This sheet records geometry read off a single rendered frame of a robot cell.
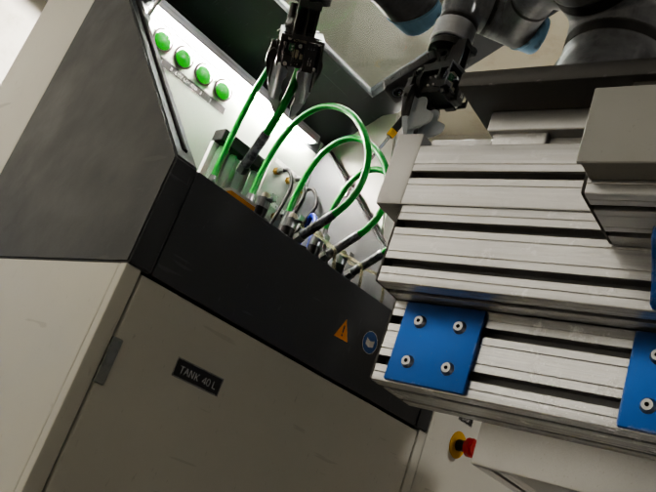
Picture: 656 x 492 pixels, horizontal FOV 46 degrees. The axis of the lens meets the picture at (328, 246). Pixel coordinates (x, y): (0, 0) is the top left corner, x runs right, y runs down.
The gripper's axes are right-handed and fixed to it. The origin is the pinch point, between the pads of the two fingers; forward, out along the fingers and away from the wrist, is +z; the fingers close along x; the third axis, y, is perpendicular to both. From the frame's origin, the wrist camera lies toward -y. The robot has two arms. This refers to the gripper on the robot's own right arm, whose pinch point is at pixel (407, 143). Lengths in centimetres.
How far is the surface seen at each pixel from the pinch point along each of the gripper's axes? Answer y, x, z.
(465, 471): -3, 47, 45
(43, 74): -66, -37, 1
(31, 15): -260, 7, -101
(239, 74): -54, -4, -22
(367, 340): -2.6, 9.1, 33.0
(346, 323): -2.6, 3.0, 32.6
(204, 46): -54, -15, -21
